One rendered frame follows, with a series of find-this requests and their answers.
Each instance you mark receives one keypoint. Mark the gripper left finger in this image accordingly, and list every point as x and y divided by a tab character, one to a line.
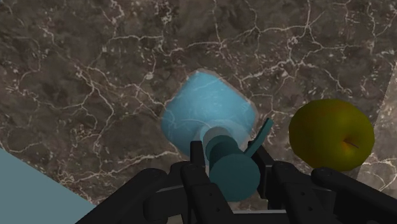
198	192

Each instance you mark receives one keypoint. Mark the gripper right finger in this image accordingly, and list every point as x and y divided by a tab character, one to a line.
297	192

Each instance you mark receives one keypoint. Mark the blue spray bottle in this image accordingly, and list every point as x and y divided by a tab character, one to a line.
207	108

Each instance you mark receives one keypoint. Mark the green apple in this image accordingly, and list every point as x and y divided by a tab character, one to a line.
328	133

